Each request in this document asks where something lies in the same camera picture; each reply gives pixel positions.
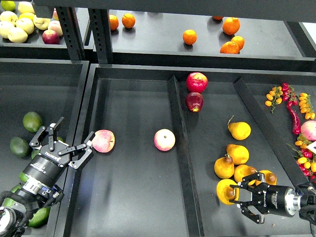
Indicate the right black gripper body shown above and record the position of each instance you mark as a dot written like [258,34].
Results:
[276,200]

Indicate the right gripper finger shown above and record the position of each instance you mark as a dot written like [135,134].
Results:
[244,184]
[244,206]

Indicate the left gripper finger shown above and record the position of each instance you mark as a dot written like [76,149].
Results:
[77,156]
[50,132]

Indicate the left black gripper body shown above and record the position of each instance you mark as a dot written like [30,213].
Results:
[47,166]

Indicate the yellow pear with brown spot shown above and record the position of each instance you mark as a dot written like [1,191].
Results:
[225,192]

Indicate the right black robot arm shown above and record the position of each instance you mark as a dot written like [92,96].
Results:
[307,202]

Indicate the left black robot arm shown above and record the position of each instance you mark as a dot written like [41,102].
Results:
[40,190]

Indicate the dark green avocado left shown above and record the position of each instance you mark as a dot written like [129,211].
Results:
[19,147]

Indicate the yellow pear with stem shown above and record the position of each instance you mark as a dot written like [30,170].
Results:
[224,167]

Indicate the pink apple left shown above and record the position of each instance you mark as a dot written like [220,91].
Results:
[103,141]

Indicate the pink apple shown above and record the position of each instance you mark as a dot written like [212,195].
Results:
[164,140]
[103,141]

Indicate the black left tray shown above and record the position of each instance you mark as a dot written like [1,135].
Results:
[52,88]

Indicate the black tray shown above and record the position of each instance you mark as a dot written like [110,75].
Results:
[136,190]
[52,88]

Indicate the red chili pepper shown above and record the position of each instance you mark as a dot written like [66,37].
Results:
[296,125]

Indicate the pink apple right edge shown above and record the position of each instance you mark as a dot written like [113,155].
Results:
[308,130]

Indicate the orange cherry tomato bunch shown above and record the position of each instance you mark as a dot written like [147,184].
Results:
[274,98]

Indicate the yellow cherry tomato bunch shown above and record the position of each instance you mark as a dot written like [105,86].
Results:
[306,107]

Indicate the pink apple centre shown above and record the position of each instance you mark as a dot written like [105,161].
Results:
[164,140]

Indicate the black centre tray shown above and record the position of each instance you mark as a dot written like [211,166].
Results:
[136,190]

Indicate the dark red apple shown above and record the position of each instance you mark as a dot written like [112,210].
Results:
[194,101]

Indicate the red apple on shelf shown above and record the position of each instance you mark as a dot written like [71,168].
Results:
[50,37]

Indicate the pale yellow apple front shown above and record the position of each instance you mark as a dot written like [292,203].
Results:
[17,35]

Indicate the bright red apple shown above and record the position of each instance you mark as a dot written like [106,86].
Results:
[196,82]

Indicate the orange at shelf front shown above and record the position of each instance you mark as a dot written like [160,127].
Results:
[230,47]

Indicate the small orange on shelf right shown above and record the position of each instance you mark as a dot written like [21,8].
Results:
[239,41]

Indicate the large orange on shelf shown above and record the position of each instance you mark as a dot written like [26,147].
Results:
[231,25]

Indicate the orange on shelf left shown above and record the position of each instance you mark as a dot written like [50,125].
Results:
[128,20]

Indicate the orange on shelf centre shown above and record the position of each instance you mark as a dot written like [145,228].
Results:
[189,37]

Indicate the black shelf post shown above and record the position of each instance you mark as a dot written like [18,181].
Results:
[100,24]

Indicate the orange behind post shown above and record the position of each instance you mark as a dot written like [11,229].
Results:
[114,22]

